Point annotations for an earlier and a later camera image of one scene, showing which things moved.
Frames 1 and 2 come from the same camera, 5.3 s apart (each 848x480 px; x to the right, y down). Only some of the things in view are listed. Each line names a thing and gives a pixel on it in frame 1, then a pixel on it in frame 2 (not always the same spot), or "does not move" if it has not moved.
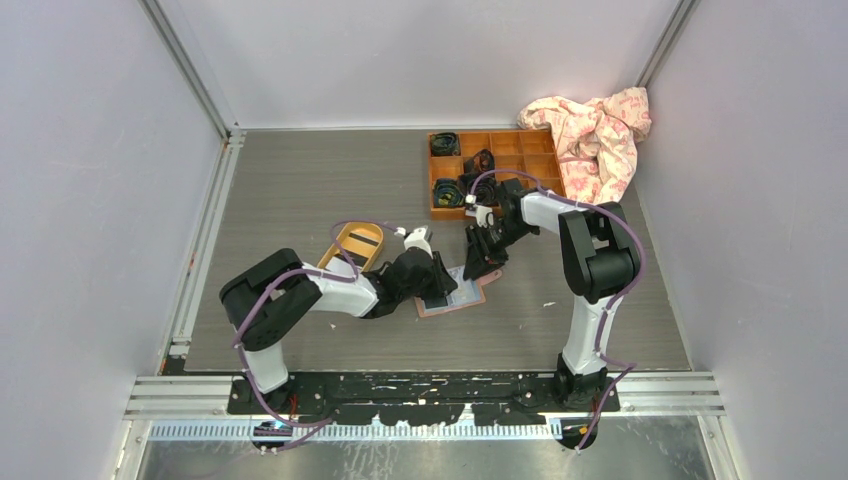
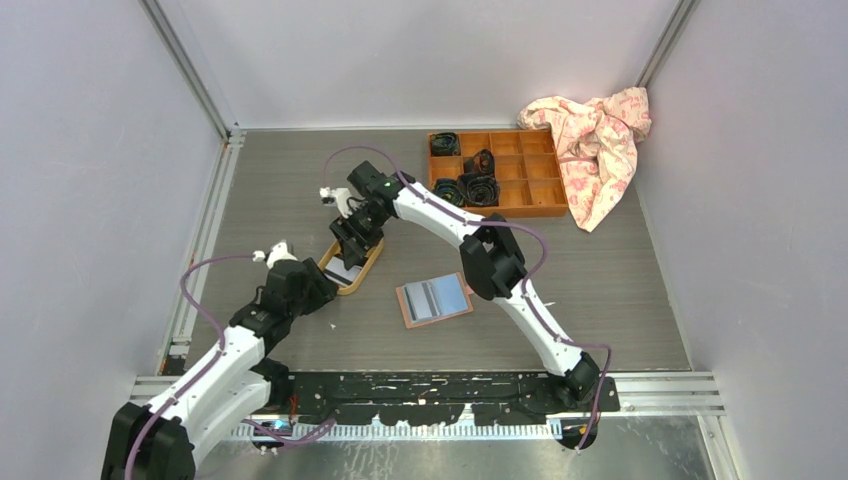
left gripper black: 442,281 -> 322,288
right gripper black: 481,257 -> 352,252
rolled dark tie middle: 481,162 does not move
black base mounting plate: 428,400 does not move
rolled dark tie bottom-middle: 485,189 does not move
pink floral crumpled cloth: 595,140 does not move
